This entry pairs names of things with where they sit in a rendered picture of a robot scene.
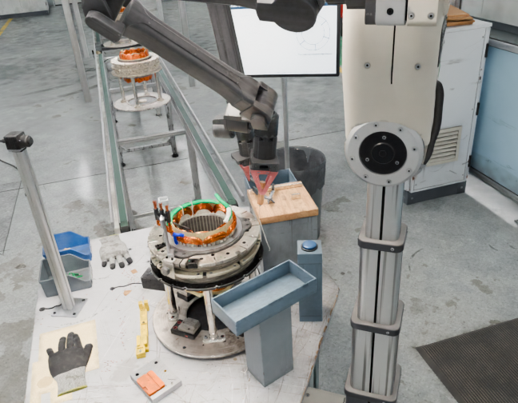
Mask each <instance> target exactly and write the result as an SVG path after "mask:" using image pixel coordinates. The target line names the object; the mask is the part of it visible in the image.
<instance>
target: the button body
mask: <svg viewBox="0 0 518 403"><path fill-rule="evenodd" d="M304 241H308V240H304ZM304 241H297V265H299V266H300V267H301V268H302V269H304V270H305V271H307V272H308V273H310V274H311V275H313V276H314V277H315V278H316V279H317V291H316V292H315V293H313V294H311V295H310V296H308V297H306V298H305V299H303V300H301V301H299V317H300V321H322V248H321V240H311V241H314V242H316V243H317V244H318V248H317V250H315V251H313V252H306V251H304V250H302V249H301V244H302V243H303V242H304Z"/></svg>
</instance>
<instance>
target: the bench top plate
mask: <svg viewBox="0 0 518 403"><path fill-rule="evenodd" d="M152 228H153V227H149V228H146V229H139V230H134V231H130V232H126V233H120V234H119V237H120V240H121V241H123V242H125V244H126V247H127V248H128V250H129V255H130V256H131V258H132V259H133V263H131V264H129V263H128V262H127V261H126V259H125V258H124V257H123V261H124V263H125V267H124V268H122V269H121V268H120V267H119V264H118V261H117V259H116V260H115V269H110V262H109V261H108V262H107V264H106V267H102V260H101V258H100V254H99V250H100V248H101V246H102V244H101V242H100V241H99V240H100V239H101V238H102V237H100V238H97V239H93V240H90V244H91V249H92V261H90V264H91V267H92V270H93V284H92V287H91V288H88V289H82V290H79V291H74V292H71V293H72V295H73V297H77V298H87V299H88V300H87V302H86V303H85V305H84V306H83V308H82V310H81V311H80V313H79V314H78V316H77V317H51V314H52V312H53V311H54V309H55V308H56V307H54V308H53V309H45V310H44V311H39V309H40V308H42V307H45V308H51V307H53V306H55V305H58V303H59V302H60V297H59V295H57V296H53V297H46V295H45V293H44V291H43V288H42V286H41V284H38V296H37V304H36V310H35V317H34V329H33V336H32V343H31V350H30V362H29V368H28V376H27V383H26V395H25V401H24V403H30V389H31V377H32V364H33V363H34V362H37V361H38V351H39V335H40V334H41V333H46V332H49V331H53V330H56V329H61V328H65V327H68V326H72V325H76V324H80V323H83V322H87V321H92V320H94V319H95V322H96V331H97V340H98V357H99V366H100V368H99V369H94V370H91V371H88V372H85V379H86V384H87V387H86V388H84V389H80V390H78V391H75V392H72V397H73V399H71V400H68V401H63V402H61V403H152V402H151V401H150V400H149V398H148V397H147V396H146V395H145V394H144V393H143V392H142V391H141V390H140V389H139V388H138V387H137V386H136V384H135V383H134V382H133V381H132V380H131V378H130V374H131V373H133V372H134V371H136V370H138V369H140V368H141V367H142V366H143V365H146V364H147V363H149V362H150V361H152V360H153V359H155V358H156V357H158V358H159V359H160V360H161V361H162V362H163V363H164V364H165V365H166V366H167V367H168V368H169V369H170V370H171V371H172V372H173V373H174V374H175V375H176V376H177V377H179V378H180V379H181V383H182V386H180V387H179V388H178V389H176V390H174V391H173V392H172V393H170V394H169V395H167V396H166V397H164V398H163V399H161V400H160V401H159V402H157V403H301V402H302V400H303V398H304V395H305V391H306V389H307V386H308V383H309V379H310V377H311V374H312V372H313V368H314V365H315V363H316V360H317V356H318V353H319V351H320V348H321V345H322V342H323V340H324V337H325V333H326V330H327V328H328V325H329V322H330V319H331V316H332V314H333V310H334V307H335V304H336V302H337V298H338V296H339V293H340V289H339V288H338V286H337V283H336V282H335V281H334V280H333V278H332V277H331V275H330V274H329V272H328V271H327V269H326V268H325V267H324V266H323V264H322V321H300V317H299V302H298V303H296V304H294V305H291V318H292V337H293V370H291V371H290V372H288V373H287V374H286V375H284V376H283V377H280V378H279V379H277V380H276V381H275V382H273V383H271V384H270V385H268V386H266V387H264V386H263V385H262V384H261V383H260V382H259V381H258V380H257V379H256V378H255V377H254V376H253V375H252V374H251V372H250V371H248V369H247V360H246V353H245V350H243V351H241V352H240V353H235V354H233V355H229V356H226V357H219V358H208V359H203V358H193V357H186V356H183V355H181V354H178V353H175V352H173V351H172V350H170V349H168V348H166V347H165V346H164V345H163V344H162V343H161V342H160V341H159V340H158V338H157V336H156V334H155V332H154V330H153V312H154V310H155V308H156V306H157V303H158V302H159V301H160V300H161V299H162V297H163V296H164V295H165V291H163V292H162V291H160V290H154V289H143V287H142V284H132V285H131V286H130V285H128V284H130V283H134V282H135V283H141V276H142V274H143V273H144V272H145V271H146V270H147V269H148V267H150V263H149V260H150V252H149V247H148V243H147V241H148V236H149V232H150V230H151V229H152ZM133 269H136V270H137V273H134V274H132V273H131V272H130V270H133ZM124 270H125V271H124ZM122 273H123V274H122ZM131 279H132V280H131ZM124 285H128V286H125V287H117V286H124ZM134 286H135V287H134ZM111 287H117V288H116V289H114V290H110V288H111ZM130 287H131V288H130ZM125 290H132V291H131V292H130V293H129V294H128V295H127V296H125V295H124V294H123V293H124V291H125ZM112 291H113V292H112ZM142 298H144V299H142ZM116 299H117V300H116ZM144 300H148V301H149V302H148V303H149V311H147V321H148V335H149V352H146V353H145V355H146V357H143V358H139V359H137V357H136V347H137V336H138V335H140V336H141V329H140V309H139V306H138V302H139V301H142V304H143V305H144ZM133 301H134V302H133ZM135 302H137V303H135ZM152 303H153V304H152ZM118 310H120V311H118ZM38 319H39V320H38ZM123 319H124V320H123ZM123 322H124V323H123ZM40 324H41V325H40ZM119 325H120V326H119ZM123 335H125V336H123ZM121 338H122V339H121ZM130 338H131V339H130ZM128 339H129V340H128ZM122 342H123V343H124V344H123V343H122ZM123 345H124V346H123ZM111 361H112V362H113V363H112V362H111ZM147 361H148V362H147ZM105 362H106V363H105ZM107 363H108V364H107ZM109 370H110V371H109ZM246 370H247V371H246ZM241 371H242V372H241ZM245 371H246V372H245ZM207 372H208V373H207ZM243 372H245V373H243Z"/></svg>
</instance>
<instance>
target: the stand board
mask: <svg viewBox="0 0 518 403"><path fill-rule="evenodd" d="M294 183H299V182H291V183H285V184H280V185H275V186H283V185H289V184H294ZM250 190H253V189H250ZM250 190H247V195H248V198H249V201H250V203H251V206H252V207H253V211H254V213H255V215H256V217H257V220H258V219H259V220H260V221H259V220H258V222H259V225H260V224H262V225H264V224H269V223H274V222H279V221H288V220H293V219H298V218H303V217H312V216H317V215H318V208H317V206H316V204H315V203H314V201H313V199H312V198H311V197H310V195H309V193H308V192H307V190H306V189H305V187H304V186H303V184H302V186H301V187H296V188H291V189H285V190H276V191H274V193H273V196H272V198H273V200H274V201H275V203H270V204H265V203H264V204H263V205H261V207H260V206H259V205H258V204H257V195H256V194H250ZM298 193H300V194H301V199H295V200H292V199H291V194H298ZM259 209H260V214H259ZM258 217H259V218H258ZM260 222H261V223H260Z"/></svg>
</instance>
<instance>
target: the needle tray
mask: <svg viewBox="0 0 518 403"><path fill-rule="evenodd" d="M316 291H317V279H316V278H315V277H314V276H313V275H311V274H310V273H308V272H307V271H305V270H304V269H302V268H301V267H300V266H299V265H297V264H295V263H294V262H293V261H291V260H288V261H285V262H283V263H281V264H280V265H277V266H275V267H273V268H272V269H269V270H267V271H265V272H264V273H261V274H259V275H257V276H256V277H253V278H251V279H249V280H248V281H245V282H243V283H241V284H240V285H237V286H235V287H233V288H232V289H229V290H227V291H225V292H224V293H221V294H219V295H217V296H216V297H213V298H211V303H212V309H213V313H214V314H215V315H216V316H217V317H218V318H219V319H220V320H221V321H222V322H223V323H224V324H225V325H226V326H227V327H228V328H229V329H230V330H231V331H232V332H233V333H234V334H235V335H236V336H239V335H240V334H242V333H244V339H245V353H246V360H247V369H248V371H250V372H251V374H252V375H253V376H254V377H255V378H256V379H257V380H258V381H259V382H260V383H261V384H262V385H263V386H264V387H266V386H268V385H270V384H271V383H273V382H275V381H276V380H277V379H279V378H280V377H283V376H284V375H286V374H287V373H288V372H290V371H291V370H293V337H292V318H291V305H294V304H296V303H298V302H299V301H301V300H303V299H305V298H306V297H308V296H310V295H311V294H313V293H315V292H316Z"/></svg>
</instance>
